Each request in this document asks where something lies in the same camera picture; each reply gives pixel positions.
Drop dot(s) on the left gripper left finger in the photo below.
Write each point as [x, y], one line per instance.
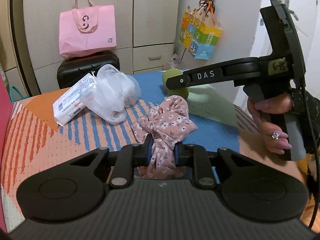
[128, 158]

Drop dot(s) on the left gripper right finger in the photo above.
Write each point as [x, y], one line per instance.
[196, 158]

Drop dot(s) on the pink floral fabric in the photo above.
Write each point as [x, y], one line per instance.
[168, 124]

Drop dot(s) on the green plush mango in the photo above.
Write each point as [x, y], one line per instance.
[172, 84]

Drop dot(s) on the white mesh bath sponge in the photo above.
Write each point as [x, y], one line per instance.
[110, 93]

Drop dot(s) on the white door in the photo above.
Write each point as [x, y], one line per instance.
[305, 15]

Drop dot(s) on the white wet wipes pack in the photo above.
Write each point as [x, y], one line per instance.
[68, 105]

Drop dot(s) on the colourful cartoon paper bag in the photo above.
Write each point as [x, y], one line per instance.
[200, 30]

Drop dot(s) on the colourful patchwork tablecloth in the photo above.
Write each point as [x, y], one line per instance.
[35, 142]

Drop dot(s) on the black suitcase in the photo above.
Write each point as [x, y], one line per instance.
[72, 70]

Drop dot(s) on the pink paper tote bag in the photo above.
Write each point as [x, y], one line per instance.
[85, 31]

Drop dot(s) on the teal basket bag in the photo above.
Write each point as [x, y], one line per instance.
[15, 95]

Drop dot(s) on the pink storage box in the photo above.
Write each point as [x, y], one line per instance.
[5, 108]

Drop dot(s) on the beige wardrobe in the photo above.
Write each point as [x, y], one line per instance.
[45, 32]

